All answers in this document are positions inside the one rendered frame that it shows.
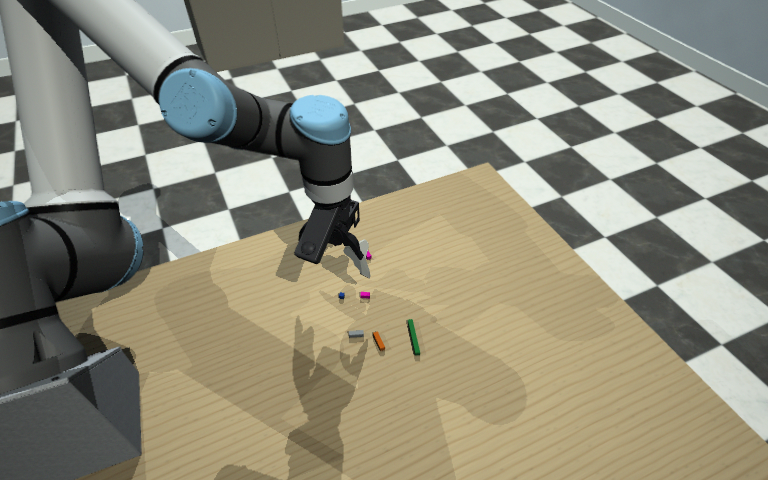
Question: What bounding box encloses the green rod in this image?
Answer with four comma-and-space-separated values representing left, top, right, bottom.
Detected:
408, 319, 420, 356

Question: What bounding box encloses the orange rod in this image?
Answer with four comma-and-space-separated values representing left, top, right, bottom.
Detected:
373, 331, 385, 351

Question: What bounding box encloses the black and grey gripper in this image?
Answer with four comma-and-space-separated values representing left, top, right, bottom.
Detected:
311, 194, 371, 278

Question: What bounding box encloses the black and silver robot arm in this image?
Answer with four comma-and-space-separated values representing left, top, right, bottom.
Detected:
0, 0, 354, 394

